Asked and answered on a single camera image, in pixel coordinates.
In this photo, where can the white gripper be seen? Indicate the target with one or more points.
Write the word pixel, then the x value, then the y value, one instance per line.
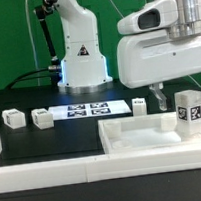
pixel 146 55

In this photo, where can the white square tabletop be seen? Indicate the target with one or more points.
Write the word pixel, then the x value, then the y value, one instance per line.
pixel 127 134

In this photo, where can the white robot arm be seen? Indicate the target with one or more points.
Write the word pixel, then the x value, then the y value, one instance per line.
pixel 84 68

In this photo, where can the white sheet with AprilTags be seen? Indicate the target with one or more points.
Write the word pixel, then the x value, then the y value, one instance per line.
pixel 89 109

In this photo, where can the white U-shaped fence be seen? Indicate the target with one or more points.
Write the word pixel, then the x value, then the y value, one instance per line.
pixel 99 167

